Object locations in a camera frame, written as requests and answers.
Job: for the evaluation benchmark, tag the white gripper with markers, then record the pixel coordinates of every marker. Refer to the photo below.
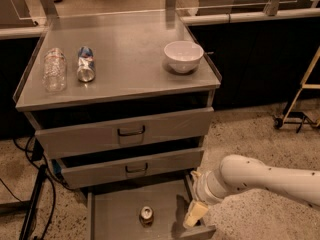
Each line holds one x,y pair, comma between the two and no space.
202,188

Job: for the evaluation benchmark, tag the orange soda can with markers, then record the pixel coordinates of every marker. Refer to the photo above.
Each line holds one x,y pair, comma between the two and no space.
146,216

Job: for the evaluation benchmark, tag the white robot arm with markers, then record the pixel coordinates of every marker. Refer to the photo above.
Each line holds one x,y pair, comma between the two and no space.
236,174

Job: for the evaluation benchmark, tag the middle grey drawer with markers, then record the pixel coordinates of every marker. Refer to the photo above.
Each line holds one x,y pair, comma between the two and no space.
124,169

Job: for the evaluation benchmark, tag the grey drawer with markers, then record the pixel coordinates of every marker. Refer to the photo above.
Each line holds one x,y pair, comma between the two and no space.
113,209
124,169
116,134

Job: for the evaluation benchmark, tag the bottom grey drawer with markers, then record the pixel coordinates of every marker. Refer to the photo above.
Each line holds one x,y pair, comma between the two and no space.
113,209

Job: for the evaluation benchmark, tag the grey metal drawer cabinet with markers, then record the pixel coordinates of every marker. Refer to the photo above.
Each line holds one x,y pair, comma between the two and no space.
131,80

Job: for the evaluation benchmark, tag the top grey drawer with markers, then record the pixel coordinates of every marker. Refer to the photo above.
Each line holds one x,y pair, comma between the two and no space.
116,134

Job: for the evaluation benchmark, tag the blue crushed soda can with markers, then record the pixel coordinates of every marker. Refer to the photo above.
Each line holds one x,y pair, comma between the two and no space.
86,65

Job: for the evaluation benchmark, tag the white ceramic bowl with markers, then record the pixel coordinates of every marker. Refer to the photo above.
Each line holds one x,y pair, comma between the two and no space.
183,56

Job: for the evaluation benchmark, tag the black metal stand leg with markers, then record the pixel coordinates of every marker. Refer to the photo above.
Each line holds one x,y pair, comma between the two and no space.
27,207

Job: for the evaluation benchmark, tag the clear plastic bottle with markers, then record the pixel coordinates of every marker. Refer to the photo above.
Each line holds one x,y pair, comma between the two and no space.
55,70

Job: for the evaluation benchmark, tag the clear acrylic panel left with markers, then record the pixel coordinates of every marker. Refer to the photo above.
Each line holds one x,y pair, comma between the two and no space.
21,13

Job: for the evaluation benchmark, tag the yellow wheeled cart frame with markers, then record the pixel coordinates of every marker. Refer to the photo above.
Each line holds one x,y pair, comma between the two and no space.
290,114

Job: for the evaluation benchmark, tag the white horizontal rail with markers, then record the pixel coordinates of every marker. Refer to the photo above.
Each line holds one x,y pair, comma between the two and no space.
249,17

